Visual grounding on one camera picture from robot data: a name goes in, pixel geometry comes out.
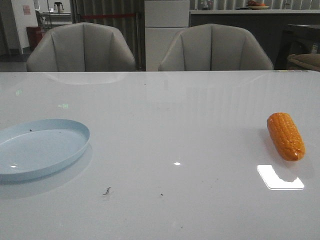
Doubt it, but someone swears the right grey upholstered chair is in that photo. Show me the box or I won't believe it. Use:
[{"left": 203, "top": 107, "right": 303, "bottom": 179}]
[{"left": 158, "top": 23, "right": 273, "bottom": 72}]

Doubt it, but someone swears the grey upholstered chair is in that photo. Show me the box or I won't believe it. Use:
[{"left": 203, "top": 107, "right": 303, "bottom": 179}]
[
  {"left": 26, "top": 22, "right": 136, "bottom": 72},
  {"left": 158, "top": 23, "right": 273, "bottom": 72}
]

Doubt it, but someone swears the tan cushion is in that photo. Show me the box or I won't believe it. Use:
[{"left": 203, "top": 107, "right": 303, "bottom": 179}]
[{"left": 287, "top": 53, "right": 320, "bottom": 72}]

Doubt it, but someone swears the white cabinet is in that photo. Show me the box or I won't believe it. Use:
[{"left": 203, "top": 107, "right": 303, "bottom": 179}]
[{"left": 144, "top": 0, "right": 190, "bottom": 72}]

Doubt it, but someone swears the long dark counter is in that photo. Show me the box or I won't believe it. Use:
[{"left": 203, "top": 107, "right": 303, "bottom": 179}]
[{"left": 189, "top": 9, "right": 320, "bottom": 67}]

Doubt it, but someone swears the red barrier belt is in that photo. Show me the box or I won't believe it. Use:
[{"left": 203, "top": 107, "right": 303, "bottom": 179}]
[{"left": 79, "top": 13, "right": 137, "bottom": 20}]

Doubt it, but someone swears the bowl of fruit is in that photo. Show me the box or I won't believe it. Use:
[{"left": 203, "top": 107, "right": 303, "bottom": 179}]
[{"left": 246, "top": 0, "right": 269, "bottom": 10}]

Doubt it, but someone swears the orange corn cob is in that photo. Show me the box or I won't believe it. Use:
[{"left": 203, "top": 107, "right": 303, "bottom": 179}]
[{"left": 267, "top": 112, "right": 306, "bottom": 161}]

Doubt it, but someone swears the red bin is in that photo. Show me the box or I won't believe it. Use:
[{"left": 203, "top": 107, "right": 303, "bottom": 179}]
[{"left": 26, "top": 26, "right": 43, "bottom": 51}]

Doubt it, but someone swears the left grey upholstered chair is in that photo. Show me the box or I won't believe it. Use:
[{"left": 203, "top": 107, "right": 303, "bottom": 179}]
[{"left": 26, "top": 22, "right": 136, "bottom": 72}]

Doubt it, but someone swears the dark side table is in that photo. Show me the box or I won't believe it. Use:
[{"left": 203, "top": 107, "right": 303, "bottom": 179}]
[{"left": 274, "top": 24, "right": 320, "bottom": 70}]

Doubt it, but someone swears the light blue round plate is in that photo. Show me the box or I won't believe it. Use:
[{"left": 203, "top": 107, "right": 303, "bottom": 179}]
[{"left": 0, "top": 119, "right": 91, "bottom": 183}]

